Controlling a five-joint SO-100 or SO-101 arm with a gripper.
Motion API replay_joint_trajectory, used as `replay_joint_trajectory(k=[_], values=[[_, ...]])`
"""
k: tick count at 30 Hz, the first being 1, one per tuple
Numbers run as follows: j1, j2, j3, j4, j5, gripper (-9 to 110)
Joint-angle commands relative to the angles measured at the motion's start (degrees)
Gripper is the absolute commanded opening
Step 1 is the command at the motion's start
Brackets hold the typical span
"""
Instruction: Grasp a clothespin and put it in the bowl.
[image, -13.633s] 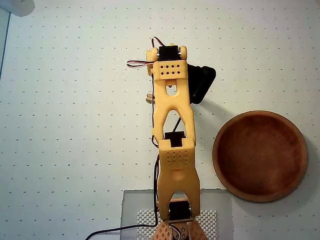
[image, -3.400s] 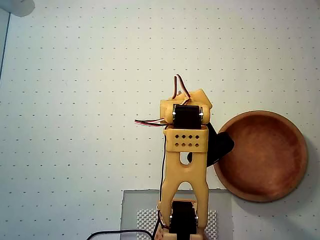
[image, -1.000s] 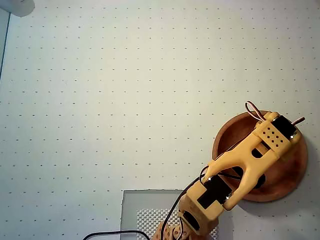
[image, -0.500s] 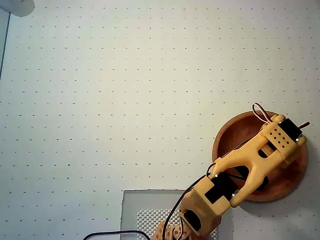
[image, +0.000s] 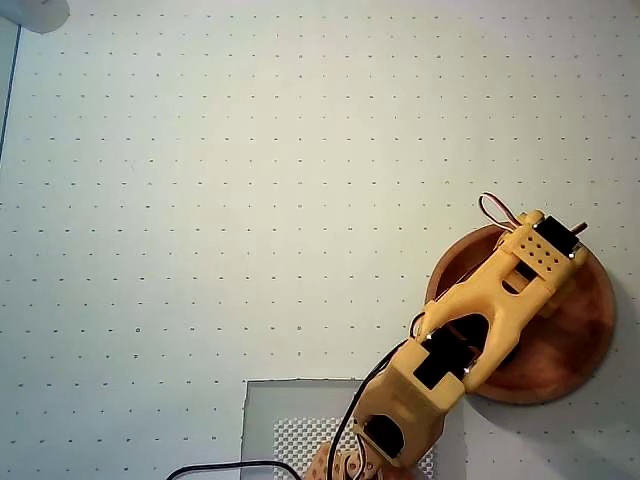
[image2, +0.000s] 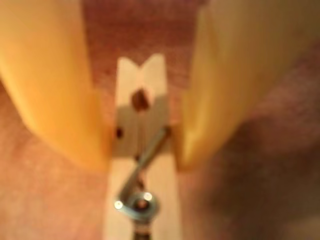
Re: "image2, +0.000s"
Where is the wooden clothespin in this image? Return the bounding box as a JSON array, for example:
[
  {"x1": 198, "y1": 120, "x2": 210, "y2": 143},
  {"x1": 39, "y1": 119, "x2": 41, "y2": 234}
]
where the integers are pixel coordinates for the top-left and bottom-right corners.
[{"x1": 101, "y1": 55, "x2": 185, "y2": 240}]

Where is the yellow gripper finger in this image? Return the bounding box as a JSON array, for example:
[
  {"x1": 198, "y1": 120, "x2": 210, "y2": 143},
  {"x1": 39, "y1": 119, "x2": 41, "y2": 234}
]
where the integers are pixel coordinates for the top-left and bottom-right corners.
[
  {"x1": 0, "y1": 0, "x2": 113, "y2": 172},
  {"x1": 172, "y1": 0, "x2": 320, "y2": 171}
]

